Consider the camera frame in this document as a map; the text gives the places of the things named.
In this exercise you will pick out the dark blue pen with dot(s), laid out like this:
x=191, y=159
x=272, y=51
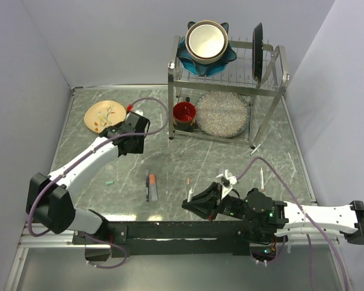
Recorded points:
x=147, y=186

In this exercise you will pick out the cream bowl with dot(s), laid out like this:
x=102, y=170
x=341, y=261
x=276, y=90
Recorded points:
x=206, y=41

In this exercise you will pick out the white marker near right edge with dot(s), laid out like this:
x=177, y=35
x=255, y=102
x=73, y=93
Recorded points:
x=262, y=180

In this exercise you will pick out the grey pen by rack leg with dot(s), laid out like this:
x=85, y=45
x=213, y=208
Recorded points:
x=255, y=149

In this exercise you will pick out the blue petal-shaped bowl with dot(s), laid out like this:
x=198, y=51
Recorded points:
x=205, y=69

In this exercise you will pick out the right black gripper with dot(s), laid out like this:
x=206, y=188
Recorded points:
x=207, y=204

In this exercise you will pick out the large orange marker cap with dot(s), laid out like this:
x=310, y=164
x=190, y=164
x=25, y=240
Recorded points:
x=152, y=179

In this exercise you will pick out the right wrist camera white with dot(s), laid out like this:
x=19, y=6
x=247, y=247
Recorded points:
x=227, y=181

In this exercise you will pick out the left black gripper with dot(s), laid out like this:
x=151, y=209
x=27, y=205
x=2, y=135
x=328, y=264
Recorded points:
x=139, y=148

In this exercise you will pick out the red black mug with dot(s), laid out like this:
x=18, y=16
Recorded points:
x=184, y=114

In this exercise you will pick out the steel dish rack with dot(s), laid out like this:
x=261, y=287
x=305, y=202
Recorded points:
x=235, y=78

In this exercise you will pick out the black plate upright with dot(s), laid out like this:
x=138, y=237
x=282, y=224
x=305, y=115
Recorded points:
x=257, y=53

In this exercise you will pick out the white green-tipped highlighter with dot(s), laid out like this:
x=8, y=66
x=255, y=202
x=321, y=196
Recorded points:
x=190, y=195

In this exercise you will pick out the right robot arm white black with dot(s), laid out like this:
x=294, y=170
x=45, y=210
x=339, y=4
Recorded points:
x=267, y=219

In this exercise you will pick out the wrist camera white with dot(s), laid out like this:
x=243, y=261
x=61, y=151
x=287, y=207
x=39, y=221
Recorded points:
x=227, y=181
x=130, y=109

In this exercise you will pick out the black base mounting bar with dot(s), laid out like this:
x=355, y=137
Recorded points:
x=189, y=237

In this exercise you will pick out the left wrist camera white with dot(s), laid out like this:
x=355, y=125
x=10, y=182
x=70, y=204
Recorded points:
x=130, y=109

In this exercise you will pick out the yellow bird-pattern plate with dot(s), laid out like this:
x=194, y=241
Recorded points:
x=104, y=114

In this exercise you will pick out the grey marker orange tip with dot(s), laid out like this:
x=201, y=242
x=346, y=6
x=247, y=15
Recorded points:
x=153, y=193

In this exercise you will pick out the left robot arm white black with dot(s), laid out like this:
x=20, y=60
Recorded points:
x=50, y=199

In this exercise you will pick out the speckled grey plate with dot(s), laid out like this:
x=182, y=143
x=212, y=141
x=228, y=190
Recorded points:
x=222, y=114

